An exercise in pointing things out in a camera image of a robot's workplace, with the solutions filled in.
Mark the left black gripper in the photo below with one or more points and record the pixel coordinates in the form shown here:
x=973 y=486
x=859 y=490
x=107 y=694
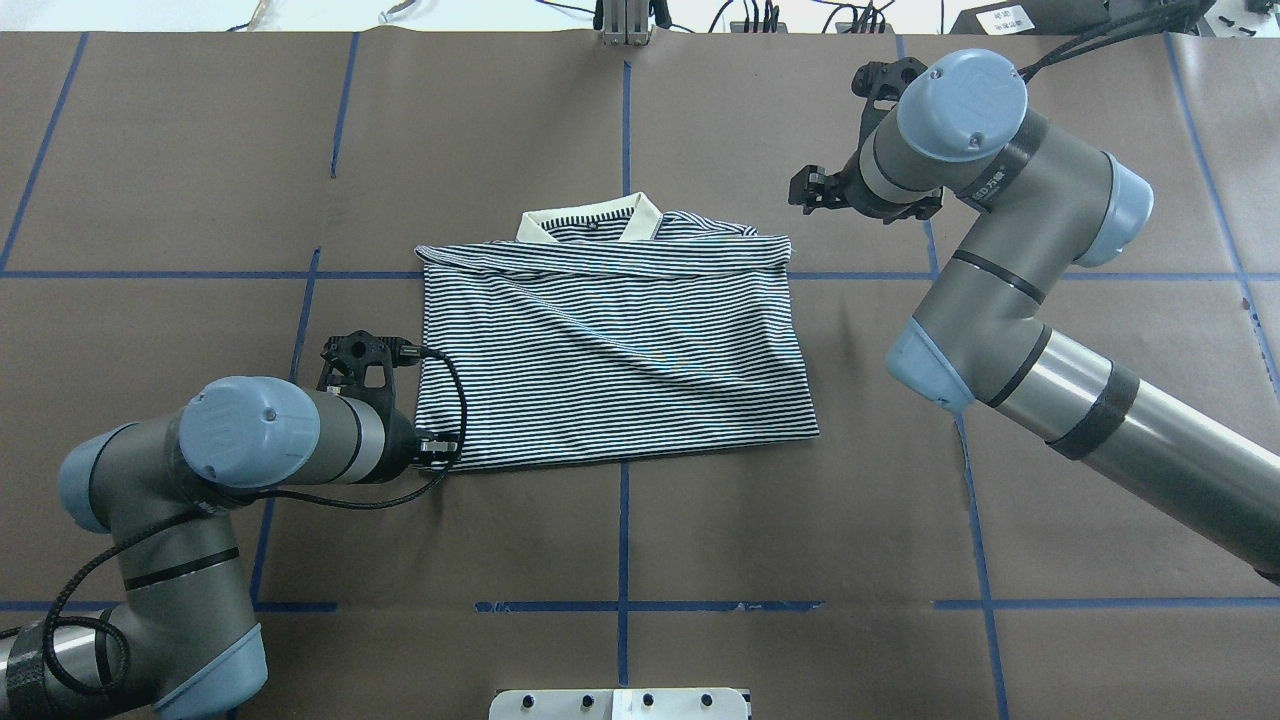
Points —
x=399 y=446

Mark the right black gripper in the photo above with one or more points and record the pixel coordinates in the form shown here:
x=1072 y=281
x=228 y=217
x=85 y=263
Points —
x=853 y=189

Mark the navy white striped polo shirt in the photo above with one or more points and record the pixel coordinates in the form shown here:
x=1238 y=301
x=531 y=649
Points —
x=612 y=331

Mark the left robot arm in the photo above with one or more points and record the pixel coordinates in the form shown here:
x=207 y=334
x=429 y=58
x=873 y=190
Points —
x=165 y=617

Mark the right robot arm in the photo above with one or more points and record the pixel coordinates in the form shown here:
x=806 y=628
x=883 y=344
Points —
x=1045 y=202

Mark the blue tape line crosswise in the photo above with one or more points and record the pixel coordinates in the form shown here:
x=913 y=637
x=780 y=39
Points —
x=418 y=274

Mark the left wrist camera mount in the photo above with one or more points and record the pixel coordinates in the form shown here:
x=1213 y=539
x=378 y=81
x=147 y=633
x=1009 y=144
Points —
x=361 y=365

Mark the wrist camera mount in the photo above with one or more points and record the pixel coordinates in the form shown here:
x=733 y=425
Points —
x=361 y=365
x=881 y=84

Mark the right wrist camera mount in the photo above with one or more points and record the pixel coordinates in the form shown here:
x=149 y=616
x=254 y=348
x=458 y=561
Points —
x=881 y=84

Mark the aluminium frame post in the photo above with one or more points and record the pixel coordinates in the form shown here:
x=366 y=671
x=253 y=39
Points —
x=623 y=23

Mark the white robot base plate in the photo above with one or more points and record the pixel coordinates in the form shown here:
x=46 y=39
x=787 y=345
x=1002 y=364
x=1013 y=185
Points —
x=623 y=703

